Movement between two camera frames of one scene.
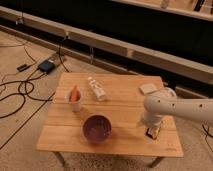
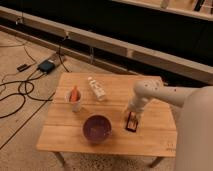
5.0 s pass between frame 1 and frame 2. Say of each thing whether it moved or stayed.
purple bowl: stayed
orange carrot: stayed
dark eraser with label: moved
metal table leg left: stayed
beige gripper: moved
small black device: stayed
